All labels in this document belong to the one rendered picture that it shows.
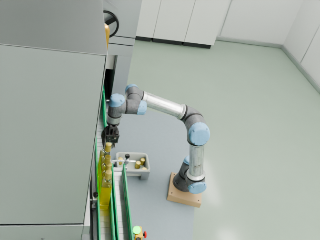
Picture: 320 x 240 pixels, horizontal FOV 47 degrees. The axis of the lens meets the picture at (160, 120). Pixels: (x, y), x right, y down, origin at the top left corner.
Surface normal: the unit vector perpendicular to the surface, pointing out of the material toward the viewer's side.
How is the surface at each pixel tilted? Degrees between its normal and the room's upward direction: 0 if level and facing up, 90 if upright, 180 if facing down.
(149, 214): 0
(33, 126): 90
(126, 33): 90
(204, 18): 90
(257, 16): 90
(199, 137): 80
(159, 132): 0
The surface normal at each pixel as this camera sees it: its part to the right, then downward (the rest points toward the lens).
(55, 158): 0.16, 0.63
